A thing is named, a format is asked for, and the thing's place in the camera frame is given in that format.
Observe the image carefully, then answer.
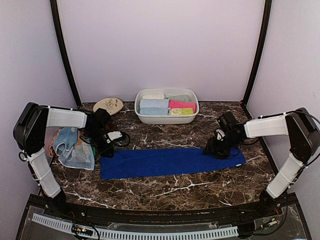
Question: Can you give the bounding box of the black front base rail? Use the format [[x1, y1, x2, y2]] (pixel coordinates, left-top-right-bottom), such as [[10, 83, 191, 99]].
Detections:
[[24, 193, 301, 231]]

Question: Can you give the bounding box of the black right corner post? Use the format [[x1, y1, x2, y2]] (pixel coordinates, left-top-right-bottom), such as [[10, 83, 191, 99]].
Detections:
[[242, 0, 273, 106]]

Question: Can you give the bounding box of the white slotted cable duct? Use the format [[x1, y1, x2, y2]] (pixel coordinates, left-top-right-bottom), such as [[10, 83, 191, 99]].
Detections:
[[31, 213, 239, 240]]

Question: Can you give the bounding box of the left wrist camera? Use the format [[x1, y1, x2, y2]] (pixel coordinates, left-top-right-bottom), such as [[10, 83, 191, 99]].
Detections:
[[104, 131, 123, 144]]

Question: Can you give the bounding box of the royal blue microfiber towel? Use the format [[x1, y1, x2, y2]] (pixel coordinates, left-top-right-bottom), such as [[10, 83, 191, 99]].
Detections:
[[100, 147, 246, 180]]

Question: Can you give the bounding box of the white rolled towel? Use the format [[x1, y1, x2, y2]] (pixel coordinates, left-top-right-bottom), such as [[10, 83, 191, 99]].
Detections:
[[142, 93, 165, 100]]

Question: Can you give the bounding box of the pink rolled towel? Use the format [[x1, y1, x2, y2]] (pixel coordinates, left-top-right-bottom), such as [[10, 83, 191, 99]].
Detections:
[[168, 99, 197, 112]]

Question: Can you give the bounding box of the black left corner post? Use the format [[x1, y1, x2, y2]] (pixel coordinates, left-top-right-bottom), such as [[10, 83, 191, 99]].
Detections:
[[49, 0, 82, 107]]

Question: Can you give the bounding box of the floral ceramic plate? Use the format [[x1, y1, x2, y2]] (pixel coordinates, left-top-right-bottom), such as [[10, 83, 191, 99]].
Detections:
[[93, 97, 124, 116]]

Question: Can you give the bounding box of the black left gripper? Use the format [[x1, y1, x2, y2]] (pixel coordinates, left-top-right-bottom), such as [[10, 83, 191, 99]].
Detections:
[[84, 128, 113, 158]]

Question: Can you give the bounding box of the black corner post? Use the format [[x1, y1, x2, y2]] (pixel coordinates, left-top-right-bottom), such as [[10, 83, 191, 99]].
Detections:
[[49, 0, 82, 107], [242, 0, 273, 106]]

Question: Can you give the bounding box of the white plastic bin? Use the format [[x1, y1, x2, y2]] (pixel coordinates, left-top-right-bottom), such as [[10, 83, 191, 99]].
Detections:
[[134, 88, 200, 125]]

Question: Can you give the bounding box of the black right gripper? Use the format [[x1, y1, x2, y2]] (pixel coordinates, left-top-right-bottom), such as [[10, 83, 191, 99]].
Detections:
[[204, 133, 241, 159]]

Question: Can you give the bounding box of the sage green rolled towel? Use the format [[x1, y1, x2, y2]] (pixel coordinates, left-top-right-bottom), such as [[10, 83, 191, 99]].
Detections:
[[164, 94, 191, 102]]

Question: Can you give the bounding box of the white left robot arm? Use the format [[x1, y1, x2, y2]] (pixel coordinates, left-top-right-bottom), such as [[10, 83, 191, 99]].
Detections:
[[13, 102, 122, 218]]

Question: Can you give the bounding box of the light blue rolled towel front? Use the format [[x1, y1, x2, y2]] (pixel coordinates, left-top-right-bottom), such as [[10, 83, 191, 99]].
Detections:
[[139, 107, 169, 116]]

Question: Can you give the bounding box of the light blue patterned towel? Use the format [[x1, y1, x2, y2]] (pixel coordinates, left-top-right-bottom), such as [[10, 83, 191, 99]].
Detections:
[[49, 127, 95, 171]]

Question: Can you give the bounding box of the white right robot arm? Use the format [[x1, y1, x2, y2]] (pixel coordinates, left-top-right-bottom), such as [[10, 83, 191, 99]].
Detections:
[[203, 107, 320, 217]]

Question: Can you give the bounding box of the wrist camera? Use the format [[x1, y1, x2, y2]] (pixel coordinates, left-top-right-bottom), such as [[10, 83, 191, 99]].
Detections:
[[215, 129, 225, 141], [104, 131, 123, 144]]

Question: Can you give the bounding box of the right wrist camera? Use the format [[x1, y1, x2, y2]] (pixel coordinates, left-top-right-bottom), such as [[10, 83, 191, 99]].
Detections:
[[215, 129, 225, 141]]

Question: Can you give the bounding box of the light blue rolled towel rear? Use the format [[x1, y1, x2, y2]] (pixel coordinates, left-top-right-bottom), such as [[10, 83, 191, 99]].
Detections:
[[139, 99, 170, 108]]

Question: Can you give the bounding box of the lime lemon print towel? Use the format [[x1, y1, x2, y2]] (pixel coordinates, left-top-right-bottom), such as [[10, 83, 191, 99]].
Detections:
[[169, 108, 194, 116]]

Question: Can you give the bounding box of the light blue rolled towel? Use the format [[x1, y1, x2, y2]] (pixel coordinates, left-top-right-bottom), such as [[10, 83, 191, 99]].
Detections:
[[139, 107, 169, 116], [139, 99, 170, 108]]

